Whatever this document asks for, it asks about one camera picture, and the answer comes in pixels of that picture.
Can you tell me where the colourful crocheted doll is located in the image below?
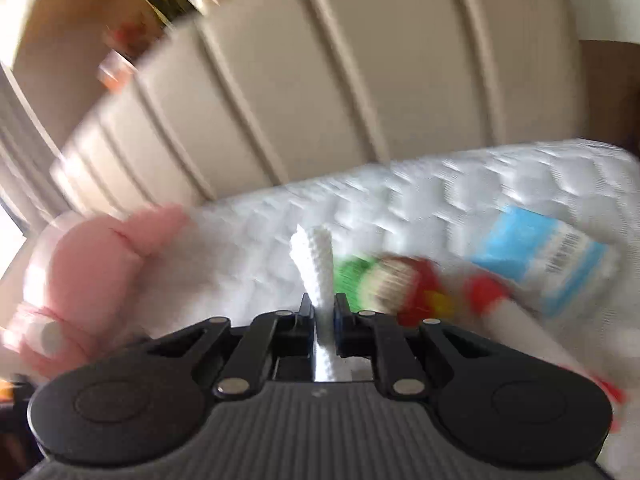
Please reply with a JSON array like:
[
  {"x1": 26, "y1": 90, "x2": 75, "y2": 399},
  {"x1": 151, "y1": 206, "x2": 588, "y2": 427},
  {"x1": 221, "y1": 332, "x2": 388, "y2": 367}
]
[{"x1": 334, "y1": 255, "x2": 456, "y2": 327}]

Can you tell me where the red white toy rocket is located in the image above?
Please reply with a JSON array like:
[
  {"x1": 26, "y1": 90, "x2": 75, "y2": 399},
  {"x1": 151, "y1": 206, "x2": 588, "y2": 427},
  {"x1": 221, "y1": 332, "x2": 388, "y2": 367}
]
[{"x1": 462, "y1": 271, "x2": 629, "y2": 434}]

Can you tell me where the white embossed cleaning wipe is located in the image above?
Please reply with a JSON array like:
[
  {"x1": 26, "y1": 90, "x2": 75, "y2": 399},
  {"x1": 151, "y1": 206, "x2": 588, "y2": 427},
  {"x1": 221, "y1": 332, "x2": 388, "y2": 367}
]
[{"x1": 290, "y1": 226, "x2": 340, "y2": 382}]

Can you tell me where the white quilted mattress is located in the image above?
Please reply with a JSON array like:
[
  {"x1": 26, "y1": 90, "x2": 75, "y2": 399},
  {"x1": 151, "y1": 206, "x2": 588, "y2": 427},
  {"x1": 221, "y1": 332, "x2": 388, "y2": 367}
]
[{"x1": 124, "y1": 138, "x2": 640, "y2": 470}]

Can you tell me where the blue white wipes package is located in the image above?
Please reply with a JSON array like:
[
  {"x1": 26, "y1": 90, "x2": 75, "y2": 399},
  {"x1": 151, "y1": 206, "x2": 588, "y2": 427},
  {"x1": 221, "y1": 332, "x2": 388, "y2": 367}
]
[{"x1": 471, "y1": 206, "x2": 620, "y2": 320}]

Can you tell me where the pink plush toy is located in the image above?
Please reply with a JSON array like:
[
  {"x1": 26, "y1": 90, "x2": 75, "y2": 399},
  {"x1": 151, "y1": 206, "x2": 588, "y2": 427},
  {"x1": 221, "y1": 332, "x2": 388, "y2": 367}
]
[{"x1": 2, "y1": 205, "x2": 190, "y2": 379}]

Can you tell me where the beige padded headboard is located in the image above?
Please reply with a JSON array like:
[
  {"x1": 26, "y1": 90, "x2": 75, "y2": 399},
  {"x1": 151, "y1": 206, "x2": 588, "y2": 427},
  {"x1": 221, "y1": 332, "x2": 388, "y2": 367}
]
[{"x1": 51, "y1": 0, "x2": 587, "y2": 214}]

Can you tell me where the orange tissue box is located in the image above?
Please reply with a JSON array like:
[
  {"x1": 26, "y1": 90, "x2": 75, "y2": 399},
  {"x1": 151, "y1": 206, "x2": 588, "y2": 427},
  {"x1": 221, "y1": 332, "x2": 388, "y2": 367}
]
[{"x1": 96, "y1": 50, "x2": 136, "y2": 93}]

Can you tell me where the pink flower bouquet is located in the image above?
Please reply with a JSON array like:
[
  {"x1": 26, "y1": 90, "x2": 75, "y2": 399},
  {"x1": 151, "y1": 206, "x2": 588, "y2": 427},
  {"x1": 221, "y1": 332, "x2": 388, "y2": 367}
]
[{"x1": 103, "y1": 16, "x2": 154, "y2": 58}]

